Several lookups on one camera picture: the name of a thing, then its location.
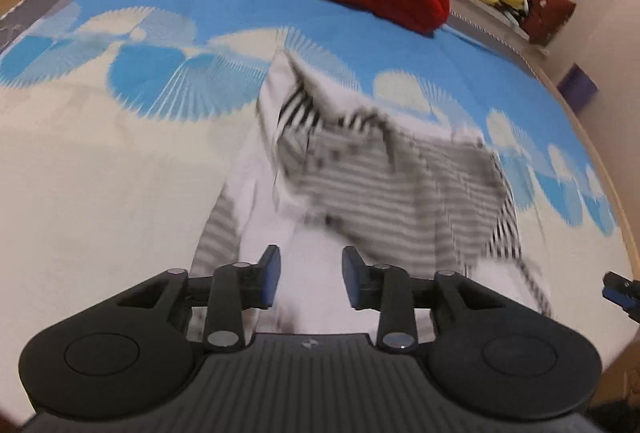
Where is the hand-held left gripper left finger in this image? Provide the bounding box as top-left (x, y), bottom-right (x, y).
top-left (117, 244), bottom-right (281, 354)

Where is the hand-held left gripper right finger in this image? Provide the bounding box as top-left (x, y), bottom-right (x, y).
top-left (341, 245), bottom-right (506, 353)

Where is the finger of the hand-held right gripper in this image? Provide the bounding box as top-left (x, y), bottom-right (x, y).
top-left (602, 270), bottom-right (640, 325)

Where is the striped sweater with white vest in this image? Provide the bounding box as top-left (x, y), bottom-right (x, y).
top-left (191, 49), bottom-right (557, 340)

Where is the blue printed bed sheet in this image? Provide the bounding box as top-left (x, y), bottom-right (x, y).
top-left (0, 0), bottom-right (640, 420)

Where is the dark red cushion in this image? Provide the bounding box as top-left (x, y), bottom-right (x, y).
top-left (522, 0), bottom-right (577, 47)

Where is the white window sill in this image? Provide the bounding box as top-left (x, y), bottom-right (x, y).
top-left (434, 0), bottom-right (551, 60)

